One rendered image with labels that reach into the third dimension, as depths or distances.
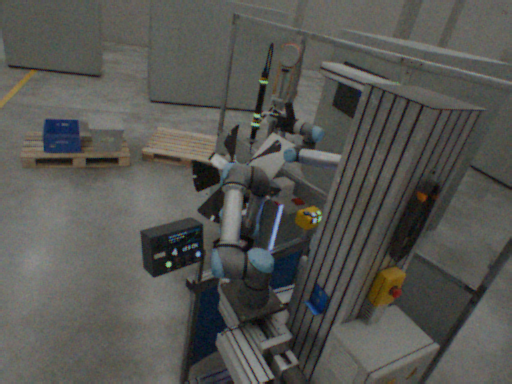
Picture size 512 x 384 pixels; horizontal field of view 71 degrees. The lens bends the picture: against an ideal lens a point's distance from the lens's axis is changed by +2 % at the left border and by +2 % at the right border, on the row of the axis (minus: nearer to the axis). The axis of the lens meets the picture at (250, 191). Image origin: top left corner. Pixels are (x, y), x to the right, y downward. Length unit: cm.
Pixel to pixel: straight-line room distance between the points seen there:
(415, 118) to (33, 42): 863
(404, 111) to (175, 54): 659
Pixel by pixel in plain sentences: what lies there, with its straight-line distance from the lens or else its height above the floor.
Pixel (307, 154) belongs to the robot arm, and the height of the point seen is 158.
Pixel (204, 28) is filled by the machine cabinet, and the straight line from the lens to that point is 746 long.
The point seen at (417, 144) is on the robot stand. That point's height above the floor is 193.
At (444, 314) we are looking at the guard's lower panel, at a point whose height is 74.
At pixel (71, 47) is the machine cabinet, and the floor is 57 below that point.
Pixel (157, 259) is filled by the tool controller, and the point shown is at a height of 115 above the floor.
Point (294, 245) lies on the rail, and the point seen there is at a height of 85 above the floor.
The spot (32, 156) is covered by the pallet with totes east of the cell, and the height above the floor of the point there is 14.
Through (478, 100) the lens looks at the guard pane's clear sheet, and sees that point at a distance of 221.
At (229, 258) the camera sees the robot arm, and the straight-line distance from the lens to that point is 147.
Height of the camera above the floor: 219
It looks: 28 degrees down
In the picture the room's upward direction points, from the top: 11 degrees clockwise
